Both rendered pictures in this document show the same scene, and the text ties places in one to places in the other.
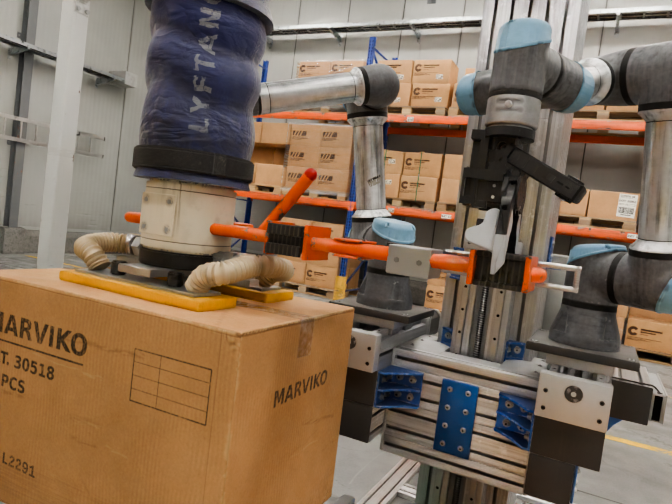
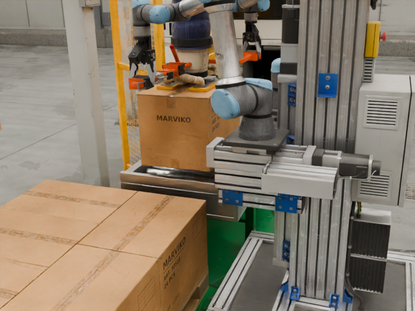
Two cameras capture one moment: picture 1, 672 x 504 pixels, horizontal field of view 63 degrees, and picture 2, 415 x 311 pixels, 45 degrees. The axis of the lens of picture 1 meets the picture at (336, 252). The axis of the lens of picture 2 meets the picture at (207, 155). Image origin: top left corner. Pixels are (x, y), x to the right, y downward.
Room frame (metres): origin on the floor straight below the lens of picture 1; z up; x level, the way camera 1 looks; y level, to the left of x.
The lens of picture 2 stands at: (0.85, -2.48, 1.65)
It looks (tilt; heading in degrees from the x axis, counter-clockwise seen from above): 20 degrees down; 84
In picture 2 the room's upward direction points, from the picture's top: 1 degrees counter-clockwise
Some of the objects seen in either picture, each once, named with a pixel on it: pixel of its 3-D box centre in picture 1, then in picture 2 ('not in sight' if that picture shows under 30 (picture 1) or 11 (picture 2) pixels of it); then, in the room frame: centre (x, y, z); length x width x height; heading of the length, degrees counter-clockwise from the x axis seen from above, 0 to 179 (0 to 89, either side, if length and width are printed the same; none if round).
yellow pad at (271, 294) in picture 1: (214, 276); (208, 81); (1.14, 0.25, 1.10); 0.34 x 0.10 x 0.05; 63
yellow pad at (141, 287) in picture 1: (145, 280); (177, 79); (0.98, 0.33, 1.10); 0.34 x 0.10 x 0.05; 63
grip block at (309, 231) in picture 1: (297, 240); (173, 69); (0.95, 0.07, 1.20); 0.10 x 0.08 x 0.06; 153
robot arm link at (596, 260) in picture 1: (597, 272); (255, 95); (1.24, -0.59, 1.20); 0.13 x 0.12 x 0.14; 37
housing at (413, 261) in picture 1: (414, 261); (155, 78); (0.85, -0.12, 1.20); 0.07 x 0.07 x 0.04; 63
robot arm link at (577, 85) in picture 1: (547, 84); (159, 13); (0.88, -0.30, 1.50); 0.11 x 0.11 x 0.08; 37
